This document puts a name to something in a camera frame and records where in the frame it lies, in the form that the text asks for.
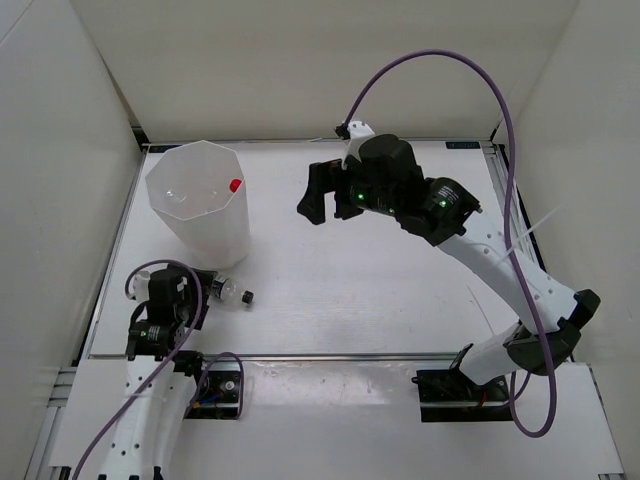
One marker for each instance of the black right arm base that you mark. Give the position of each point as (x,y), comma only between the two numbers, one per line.
(447,396)

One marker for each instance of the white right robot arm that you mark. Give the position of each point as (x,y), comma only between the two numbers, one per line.
(450,218)

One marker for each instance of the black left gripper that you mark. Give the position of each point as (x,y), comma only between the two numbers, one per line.
(207,277)

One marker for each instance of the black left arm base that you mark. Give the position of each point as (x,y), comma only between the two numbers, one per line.
(220,394)

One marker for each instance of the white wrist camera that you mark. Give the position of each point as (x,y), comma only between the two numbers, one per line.
(354,133)
(138,287)

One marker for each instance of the white octagonal plastic bin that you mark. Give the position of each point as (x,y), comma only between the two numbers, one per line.
(188,189)

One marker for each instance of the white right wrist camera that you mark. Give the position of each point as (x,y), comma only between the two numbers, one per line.
(354,133)

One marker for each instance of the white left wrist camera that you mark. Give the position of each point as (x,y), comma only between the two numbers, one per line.
(138,287)

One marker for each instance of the clear bottle red label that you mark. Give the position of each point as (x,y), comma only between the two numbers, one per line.
(235,185)

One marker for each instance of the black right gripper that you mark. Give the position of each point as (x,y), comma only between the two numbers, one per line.
(325,178)

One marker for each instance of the small bottle black label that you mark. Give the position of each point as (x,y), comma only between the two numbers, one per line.
(230,292)

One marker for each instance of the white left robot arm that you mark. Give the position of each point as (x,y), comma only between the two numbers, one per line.
(161,375)

